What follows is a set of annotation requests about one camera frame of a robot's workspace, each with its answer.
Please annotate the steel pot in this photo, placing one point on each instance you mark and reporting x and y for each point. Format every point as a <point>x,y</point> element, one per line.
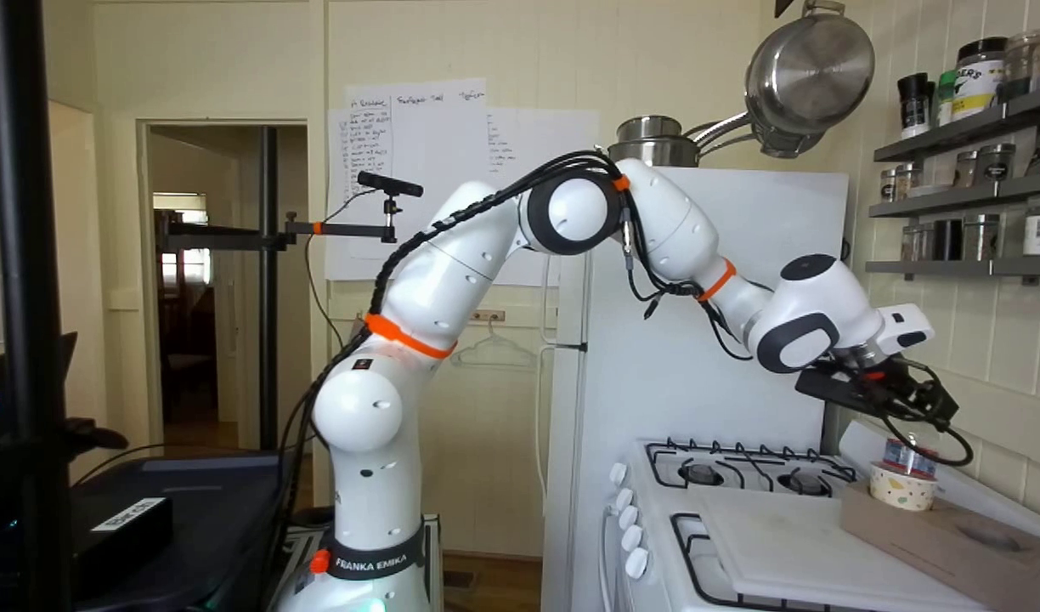
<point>655,140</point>

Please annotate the black desk with equipment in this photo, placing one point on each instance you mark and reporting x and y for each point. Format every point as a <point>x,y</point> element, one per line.
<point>180,530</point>

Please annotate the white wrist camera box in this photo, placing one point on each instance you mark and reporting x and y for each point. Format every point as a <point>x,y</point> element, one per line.
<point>904,326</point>

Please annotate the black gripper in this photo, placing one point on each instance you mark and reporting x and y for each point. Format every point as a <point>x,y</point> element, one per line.
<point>855,386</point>

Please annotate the black vertical pole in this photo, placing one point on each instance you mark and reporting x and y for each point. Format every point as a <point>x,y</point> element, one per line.
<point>28,307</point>

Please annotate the dark lid spice jar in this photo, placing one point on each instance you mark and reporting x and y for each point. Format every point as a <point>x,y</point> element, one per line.
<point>913,102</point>

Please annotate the metal spice rack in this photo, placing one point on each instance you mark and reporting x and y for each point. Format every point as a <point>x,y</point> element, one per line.
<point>974,191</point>

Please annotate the white label spice jar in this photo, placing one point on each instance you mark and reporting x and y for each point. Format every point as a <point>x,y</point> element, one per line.
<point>977,77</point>

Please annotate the white refrigerator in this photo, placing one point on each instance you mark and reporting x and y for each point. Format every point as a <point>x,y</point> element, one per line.
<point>657,361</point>

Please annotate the white gas stove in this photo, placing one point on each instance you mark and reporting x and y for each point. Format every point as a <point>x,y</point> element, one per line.
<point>666,530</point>

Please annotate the green lid spice jar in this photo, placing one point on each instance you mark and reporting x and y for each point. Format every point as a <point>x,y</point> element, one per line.
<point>947,96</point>

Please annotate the white handwritten paper sheet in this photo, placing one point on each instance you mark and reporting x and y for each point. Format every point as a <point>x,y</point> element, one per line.
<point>412,148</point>

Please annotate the white plastic cutting board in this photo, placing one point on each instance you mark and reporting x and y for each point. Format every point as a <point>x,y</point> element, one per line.
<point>802,555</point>

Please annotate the plain white paper sheet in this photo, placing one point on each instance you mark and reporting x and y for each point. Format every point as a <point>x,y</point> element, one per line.
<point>541,140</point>

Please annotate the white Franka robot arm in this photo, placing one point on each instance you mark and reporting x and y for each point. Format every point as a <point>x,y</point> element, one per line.
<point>429,292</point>

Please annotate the white stove knob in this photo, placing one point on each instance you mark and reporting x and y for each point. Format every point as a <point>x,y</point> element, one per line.
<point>615,470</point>
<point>624,498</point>
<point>638,562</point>
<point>626,517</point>
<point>631,538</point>

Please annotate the black single stove grate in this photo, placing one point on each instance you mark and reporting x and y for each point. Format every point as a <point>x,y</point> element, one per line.
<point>692,562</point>

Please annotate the black double stove grate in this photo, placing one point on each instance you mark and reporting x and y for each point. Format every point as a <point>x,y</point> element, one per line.
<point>744,468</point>

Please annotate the black camera boom stand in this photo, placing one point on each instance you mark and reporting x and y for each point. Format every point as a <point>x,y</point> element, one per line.
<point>258,234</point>

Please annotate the hanging steel pots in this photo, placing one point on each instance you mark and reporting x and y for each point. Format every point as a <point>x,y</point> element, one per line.
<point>810,71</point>

